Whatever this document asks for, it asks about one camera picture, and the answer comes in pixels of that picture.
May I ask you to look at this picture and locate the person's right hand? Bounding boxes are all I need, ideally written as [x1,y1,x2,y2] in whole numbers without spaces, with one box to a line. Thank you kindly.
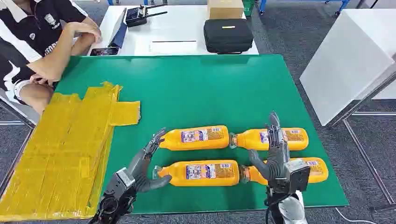
[65,21,103,44]

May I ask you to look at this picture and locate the orange drink bottle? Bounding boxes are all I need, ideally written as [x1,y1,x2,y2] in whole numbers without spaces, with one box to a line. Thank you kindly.
[239,157,330,185]
[153,160,240,187]
[159,125,230,152]
[229,127,309,152]

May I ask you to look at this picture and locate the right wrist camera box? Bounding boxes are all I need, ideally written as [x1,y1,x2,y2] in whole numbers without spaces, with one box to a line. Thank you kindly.
[284,158,311,193]

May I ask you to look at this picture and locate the grey metal seat frame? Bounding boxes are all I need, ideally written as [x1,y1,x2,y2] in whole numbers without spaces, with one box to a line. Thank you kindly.
[0,90,41,129]

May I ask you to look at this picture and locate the white tilted table top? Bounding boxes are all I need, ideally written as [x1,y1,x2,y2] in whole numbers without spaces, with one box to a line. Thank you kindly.
[299,8,396,127]

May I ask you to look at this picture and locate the black remote controller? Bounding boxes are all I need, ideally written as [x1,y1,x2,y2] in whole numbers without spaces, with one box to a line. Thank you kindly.
[125,3,168,28]

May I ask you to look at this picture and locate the yellow taped sheet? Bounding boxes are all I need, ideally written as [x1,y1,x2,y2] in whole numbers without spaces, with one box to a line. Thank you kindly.
[0,81,141,223]

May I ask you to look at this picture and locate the green crate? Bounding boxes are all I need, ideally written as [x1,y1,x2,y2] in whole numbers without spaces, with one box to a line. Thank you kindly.
[242,0,256,17]

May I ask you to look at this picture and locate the blue metal frame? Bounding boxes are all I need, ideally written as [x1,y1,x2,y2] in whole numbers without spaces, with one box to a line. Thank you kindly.
[258,0,352,17]

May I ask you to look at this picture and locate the white floor cable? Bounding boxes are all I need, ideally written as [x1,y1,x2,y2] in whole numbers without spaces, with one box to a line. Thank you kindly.
[335,207,379,224]

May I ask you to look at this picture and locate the cardboard box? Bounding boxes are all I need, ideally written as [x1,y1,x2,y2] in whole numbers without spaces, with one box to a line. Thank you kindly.
[207,0,245,20]

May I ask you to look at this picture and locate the black carrying case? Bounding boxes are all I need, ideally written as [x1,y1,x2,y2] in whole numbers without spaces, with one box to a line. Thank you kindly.
[203,18,255,55]

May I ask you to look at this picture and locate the green mat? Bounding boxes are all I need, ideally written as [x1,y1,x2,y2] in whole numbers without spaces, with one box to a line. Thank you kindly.
[54,55,350,216]

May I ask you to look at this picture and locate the person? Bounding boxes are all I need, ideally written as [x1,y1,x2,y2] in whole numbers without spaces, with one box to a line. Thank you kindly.
[0,0,103,116]

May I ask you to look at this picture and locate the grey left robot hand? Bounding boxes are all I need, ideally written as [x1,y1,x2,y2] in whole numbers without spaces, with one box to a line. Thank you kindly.
[126,127,173,193]

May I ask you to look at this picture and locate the black phone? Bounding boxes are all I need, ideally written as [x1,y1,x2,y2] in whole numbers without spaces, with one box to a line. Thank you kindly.
[90,47,120,57]

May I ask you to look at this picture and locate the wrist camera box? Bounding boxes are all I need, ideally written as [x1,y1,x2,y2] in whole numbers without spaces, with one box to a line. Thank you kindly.
[105,168,136,198]
[284,158,311,193]

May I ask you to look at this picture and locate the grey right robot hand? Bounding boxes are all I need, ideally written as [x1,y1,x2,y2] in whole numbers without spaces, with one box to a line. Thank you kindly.
[248,112,291,188]

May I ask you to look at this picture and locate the person's left hand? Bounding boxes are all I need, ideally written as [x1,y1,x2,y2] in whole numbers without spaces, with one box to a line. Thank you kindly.
[29,74,57,88]

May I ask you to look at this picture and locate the person's hand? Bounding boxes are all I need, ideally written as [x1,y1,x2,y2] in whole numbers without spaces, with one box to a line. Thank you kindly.
[65,21,103,44]
[29,74,57,88]

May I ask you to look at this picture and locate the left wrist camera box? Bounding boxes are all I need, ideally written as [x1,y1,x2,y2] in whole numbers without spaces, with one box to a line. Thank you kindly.
[105,168,136,198]

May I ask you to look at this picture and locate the grey metal table frame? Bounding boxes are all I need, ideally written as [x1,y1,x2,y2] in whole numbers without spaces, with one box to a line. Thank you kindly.
[330,71,396,211]

